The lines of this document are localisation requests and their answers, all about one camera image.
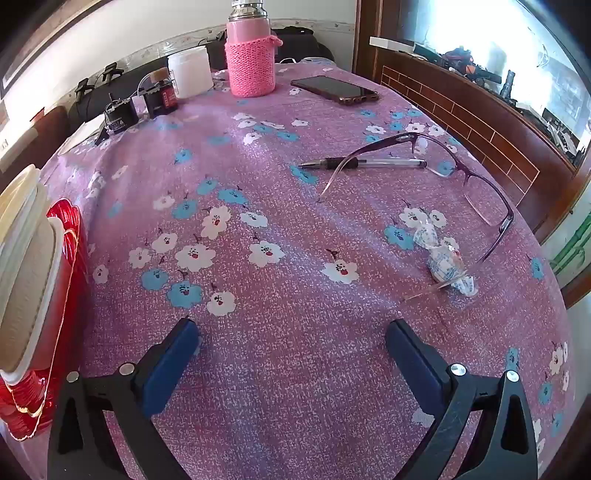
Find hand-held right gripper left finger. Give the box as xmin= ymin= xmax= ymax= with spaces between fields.
xmin=48 ymin=316 xmax=201 ymax=480

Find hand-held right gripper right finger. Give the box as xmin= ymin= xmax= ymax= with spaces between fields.
xmin=385 ymin=318 xmax=539 ymax=480

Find large red plate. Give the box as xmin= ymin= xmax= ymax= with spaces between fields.
xmin=0 ymin=198 xmax=88 ymax=441

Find small red gold-rimmed plate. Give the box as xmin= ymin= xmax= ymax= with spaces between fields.
xmin=0 ymin=231 xmax=81 ymax=416

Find beige bowl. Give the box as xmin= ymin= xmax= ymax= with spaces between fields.
xmin=0 ymin=164 xmax=49 ymax=217
xmin=0 ymin=217 xmax=61 ymax=370

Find white bowl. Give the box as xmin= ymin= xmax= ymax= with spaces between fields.
xmin=0 ymin=198 xmax=47 ymax=259
xmin=0 ymin=217 xmax=65 ymax=386

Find wrapped candy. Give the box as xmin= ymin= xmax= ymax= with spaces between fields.
xmin=413 ymin=222 xmax=478 ymax=296

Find pink floral tablecloth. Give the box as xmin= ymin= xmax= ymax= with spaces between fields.
xmin=39 ymin=62 xmax=575 ymax=480

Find purple-framed eyeglasses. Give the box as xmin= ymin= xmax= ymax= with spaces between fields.
xmin=316 ymin=131 xmax=515 ymax=303

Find green bamboo decoration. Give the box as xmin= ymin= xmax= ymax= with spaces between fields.
xmin=549 ymin=226 xmax=591 ymax=278

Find black pen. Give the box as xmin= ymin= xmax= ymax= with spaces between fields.
xmin=297 ymin=157 xmax=428 ymax=169

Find white notebook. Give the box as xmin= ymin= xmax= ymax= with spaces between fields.
xmin=58 ymin=115 xmax=107 ymax=155

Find brown chair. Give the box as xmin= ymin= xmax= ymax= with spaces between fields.
xmin=0 ymin=106 xmax=70 ymax=171

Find black motor with cork top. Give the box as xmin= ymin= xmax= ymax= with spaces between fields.
xmin=141 ymin=68 xmax=178 ymax=117

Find black smartphone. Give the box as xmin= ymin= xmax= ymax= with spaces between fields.
xmin=290 ymin=75 xmax=380 ymax=106

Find white plastic jar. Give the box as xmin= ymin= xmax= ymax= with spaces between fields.
xmin=167 ymin=45 xmax=215 ymax=100

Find pink thermos with knitted sleeve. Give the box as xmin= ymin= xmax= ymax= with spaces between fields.
xmin=225 ymin=0 xmax=283 ymax=99

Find white face mask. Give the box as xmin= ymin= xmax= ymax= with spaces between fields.
xmin=277 ymin=56 xmax=335 ymax=70

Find white flat box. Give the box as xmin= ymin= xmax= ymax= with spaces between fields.
xmin=369 ymin=36 xmax=416 ymax=52

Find black motor with cable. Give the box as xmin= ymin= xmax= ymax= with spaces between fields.
xmin=104 ymin=95 xmax=139 ymax=134

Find framed wall picture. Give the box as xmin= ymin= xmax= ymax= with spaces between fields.
xmin=0 ymin=0 xmax=107 ymax=93

